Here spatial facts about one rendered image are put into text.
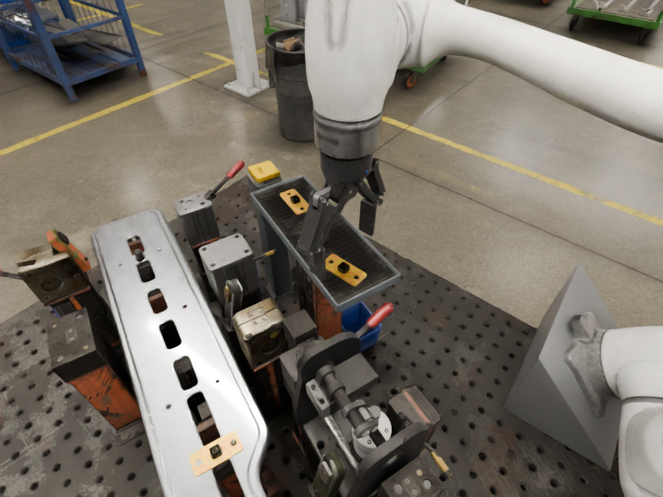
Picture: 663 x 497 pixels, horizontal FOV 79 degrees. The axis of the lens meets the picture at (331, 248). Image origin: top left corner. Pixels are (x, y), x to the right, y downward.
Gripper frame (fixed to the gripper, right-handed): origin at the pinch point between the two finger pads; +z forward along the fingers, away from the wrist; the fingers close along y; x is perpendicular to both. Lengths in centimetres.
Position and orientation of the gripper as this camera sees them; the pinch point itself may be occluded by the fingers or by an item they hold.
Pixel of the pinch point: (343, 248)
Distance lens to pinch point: 70.9
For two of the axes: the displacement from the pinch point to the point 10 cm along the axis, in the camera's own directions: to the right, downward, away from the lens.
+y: -6.4, 5.5, -5.4
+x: 7.7, 4.6, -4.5
